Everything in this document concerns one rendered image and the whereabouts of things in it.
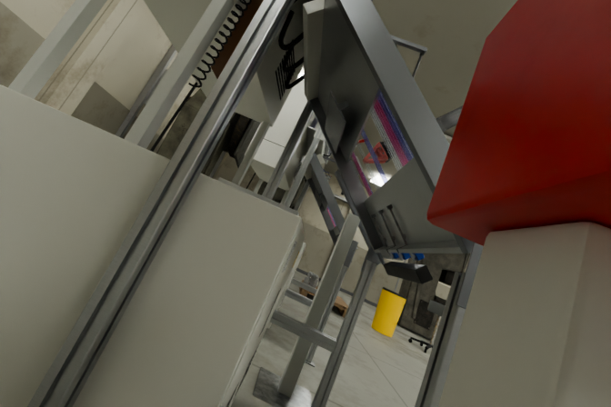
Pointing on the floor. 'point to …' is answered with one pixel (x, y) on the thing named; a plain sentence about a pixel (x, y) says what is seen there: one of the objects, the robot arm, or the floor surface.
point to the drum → (388, 312)
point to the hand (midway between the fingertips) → (365, 160)
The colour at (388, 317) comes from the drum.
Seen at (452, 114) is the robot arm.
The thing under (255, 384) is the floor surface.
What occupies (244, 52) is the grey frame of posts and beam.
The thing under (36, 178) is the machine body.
